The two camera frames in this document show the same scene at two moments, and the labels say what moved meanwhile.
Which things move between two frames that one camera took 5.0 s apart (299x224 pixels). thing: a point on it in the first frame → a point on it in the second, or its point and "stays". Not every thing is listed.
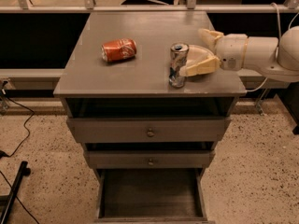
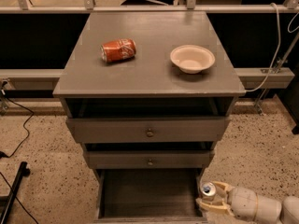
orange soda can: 119,49 stays
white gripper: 231,50 → 243,200
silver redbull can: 177,63 → 207,189
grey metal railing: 22,5 stays
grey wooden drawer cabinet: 152,143 stays
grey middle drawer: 173,159 stays
